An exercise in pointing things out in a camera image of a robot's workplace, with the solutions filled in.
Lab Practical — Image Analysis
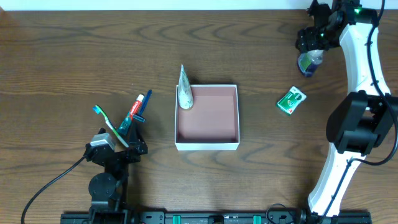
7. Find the blue foaming soap pump bottle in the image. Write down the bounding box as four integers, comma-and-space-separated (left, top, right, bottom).
297, 50, 323, 78

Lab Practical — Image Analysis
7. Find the red Colgate toothpaste tube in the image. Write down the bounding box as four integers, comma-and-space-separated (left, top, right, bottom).
117, 94, 144, 136

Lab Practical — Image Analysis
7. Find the white Pantene bamboo tube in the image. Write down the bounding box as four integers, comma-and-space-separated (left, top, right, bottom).
177, 64, 194, 110

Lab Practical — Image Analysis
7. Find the green Dettol soap box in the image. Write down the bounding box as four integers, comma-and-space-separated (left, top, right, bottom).
276, 86, 307, 115

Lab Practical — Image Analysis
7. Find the white box with pink interior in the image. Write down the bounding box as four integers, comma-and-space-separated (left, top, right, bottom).
174, 85, 240, 151

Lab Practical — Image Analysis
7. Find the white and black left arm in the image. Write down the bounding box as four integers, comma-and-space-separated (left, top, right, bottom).
84, 122, 148, 224

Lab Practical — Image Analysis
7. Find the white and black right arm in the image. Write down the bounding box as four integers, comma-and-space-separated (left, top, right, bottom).
296, 0, 397, 223

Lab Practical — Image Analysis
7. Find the blue disposable razor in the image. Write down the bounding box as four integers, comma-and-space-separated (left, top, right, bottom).
133, 90, 152, 123

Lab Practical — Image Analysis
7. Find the green and blue toothbrush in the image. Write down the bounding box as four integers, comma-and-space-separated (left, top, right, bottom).
93, 105, 129, 148

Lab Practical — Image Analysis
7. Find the black mounting rail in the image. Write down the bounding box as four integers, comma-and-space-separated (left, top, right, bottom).
60, 210, 372, 224

